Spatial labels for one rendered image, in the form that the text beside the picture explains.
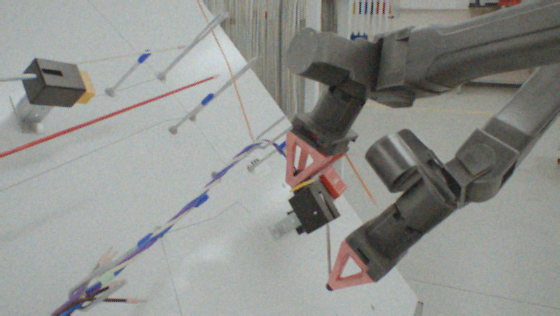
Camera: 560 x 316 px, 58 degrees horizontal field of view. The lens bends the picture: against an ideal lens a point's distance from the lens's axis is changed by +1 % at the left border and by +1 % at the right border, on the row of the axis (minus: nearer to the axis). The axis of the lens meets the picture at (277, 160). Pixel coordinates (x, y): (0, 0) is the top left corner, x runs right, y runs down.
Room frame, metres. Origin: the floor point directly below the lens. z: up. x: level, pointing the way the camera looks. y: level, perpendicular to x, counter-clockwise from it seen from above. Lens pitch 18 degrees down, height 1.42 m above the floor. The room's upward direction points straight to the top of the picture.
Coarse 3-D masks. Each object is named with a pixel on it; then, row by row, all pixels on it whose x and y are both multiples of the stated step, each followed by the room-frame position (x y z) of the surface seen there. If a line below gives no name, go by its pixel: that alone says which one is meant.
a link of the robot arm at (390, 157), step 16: (384, 144) 0.62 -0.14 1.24; (400, 144) 0.62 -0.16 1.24; (416, 144) 0.62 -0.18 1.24; (480, 144) 0.57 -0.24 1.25; (368, 160) 0.64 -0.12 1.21; (384, 160) 0.61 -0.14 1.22; (400, 160) 0.60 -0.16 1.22; (416, 160) 0.61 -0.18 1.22; (432, 160) 0.60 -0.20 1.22; (464, 160) 0.56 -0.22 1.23; (480, 160) 0.56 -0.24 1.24; (384, 176) 0.61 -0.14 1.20; (400, 176) 0.60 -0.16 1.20; (448, 176) 0.58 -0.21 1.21; (464, 176) 0.56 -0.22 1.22; (480, 176) 0.55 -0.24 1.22; (464, 192) 0.57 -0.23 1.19
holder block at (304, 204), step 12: (300, 192) 0.65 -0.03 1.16; (312, 192) 0.64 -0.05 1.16; (324, 192) 0.66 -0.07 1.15; (300, 204) 0.64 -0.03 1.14; (312, 204) 0.63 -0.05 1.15; (324, 204) 0.64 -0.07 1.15; (300, 216) 0.64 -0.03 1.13; (312, 216) 0.63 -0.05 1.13; (324, 216) 0.62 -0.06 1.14; (336, 216) 0.64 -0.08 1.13; (312, 228) 0.63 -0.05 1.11
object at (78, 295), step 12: (108, 252) 0.35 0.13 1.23; (96, 264) 0.34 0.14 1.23; (84, 288) 0.32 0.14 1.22; (108, 288) 0.33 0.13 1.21; (72, 300) 0.30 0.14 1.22; (84, 300) 0.31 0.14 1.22; (108, 300) 0.32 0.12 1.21; (120, 300) 0.33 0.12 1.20; (132, 300) 0.33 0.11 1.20; (144, 300) 0.34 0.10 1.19; (60, 312) 0.29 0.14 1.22; (72, 312) 0.30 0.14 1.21
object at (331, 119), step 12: (324, 96) 0.65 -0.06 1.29; (336, 96) 0.64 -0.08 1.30; (324, 108) 0.64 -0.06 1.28; (336, 108) 0.64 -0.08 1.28; (348, 108) 0.64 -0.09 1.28; (360, 108) 0.65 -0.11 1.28; (300, 120) 0.63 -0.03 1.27; (312, 120) 0.65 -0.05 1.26; (324, 120) 0.64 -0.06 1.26; (336, 120) 0.64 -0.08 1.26; (348, 120) 0.64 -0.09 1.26; (312, 132) 0.62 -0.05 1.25; (324, 132) 0.63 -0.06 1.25; (336, 132) 0.64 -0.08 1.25; (348, 132) 0.68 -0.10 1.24; (324, 144) 0.61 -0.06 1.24
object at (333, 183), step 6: (330, 168) 0.85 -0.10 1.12; (324, 174) 0.82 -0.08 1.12; (330, 174) 0.83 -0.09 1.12; (336, 174) 0.85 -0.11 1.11; (324, 180) 0.82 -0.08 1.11; (330, 180) 0.82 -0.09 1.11; (336, 180) 0.84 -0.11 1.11; (342, 180) 0.85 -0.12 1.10; (330, 186) 0.81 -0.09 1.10; (336, 186) 0.82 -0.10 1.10; (342, 186) 0.84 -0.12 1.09; (330, 192) 0.82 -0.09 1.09; (336, 192) 0.81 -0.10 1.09; (342, 192) 0.82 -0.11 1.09; (336, 198) 0.81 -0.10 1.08
